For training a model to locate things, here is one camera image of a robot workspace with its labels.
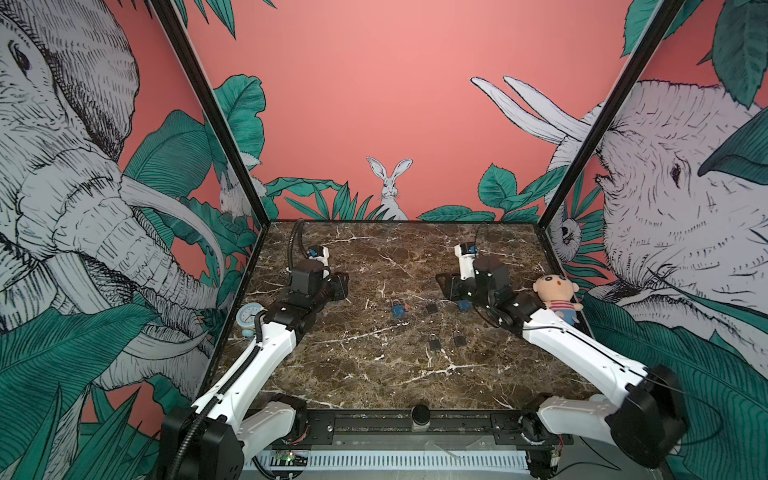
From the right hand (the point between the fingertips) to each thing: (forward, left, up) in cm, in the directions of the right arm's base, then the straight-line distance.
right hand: (439, 273), depth 79 cm
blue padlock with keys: (0, +11, -21) cm, 24 cm away
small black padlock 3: (-9, -8, -22) cm, 25 cm away
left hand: (+1, +26, -1) cm, 26 cm away
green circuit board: (-40, +37, -21) cm, 58 cm away
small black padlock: (+1, 0, -22) cm, 22 cm away
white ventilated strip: (-40, +11, -21) cm, 47 cm away
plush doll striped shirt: (+3, -39, -15) cm, 42 cm away
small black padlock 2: (-11, 0, -21) cm, 24 cm away
